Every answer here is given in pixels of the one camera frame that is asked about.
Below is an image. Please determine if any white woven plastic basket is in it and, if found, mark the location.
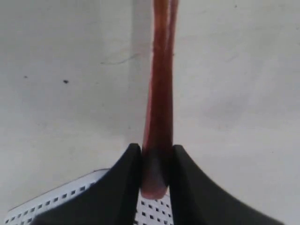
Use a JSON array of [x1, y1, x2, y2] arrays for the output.
[[4, 169, 174, 225]]

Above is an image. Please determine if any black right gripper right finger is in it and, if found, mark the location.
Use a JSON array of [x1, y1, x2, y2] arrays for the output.
[[170, 145, 282, 225]]

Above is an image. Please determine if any reddish brown wooden spoon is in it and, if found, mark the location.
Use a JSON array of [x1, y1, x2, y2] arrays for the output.
[[141, 0, 179, 200]]

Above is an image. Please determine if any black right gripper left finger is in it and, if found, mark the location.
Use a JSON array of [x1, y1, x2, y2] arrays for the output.
[[32, 143, 142, 225]]

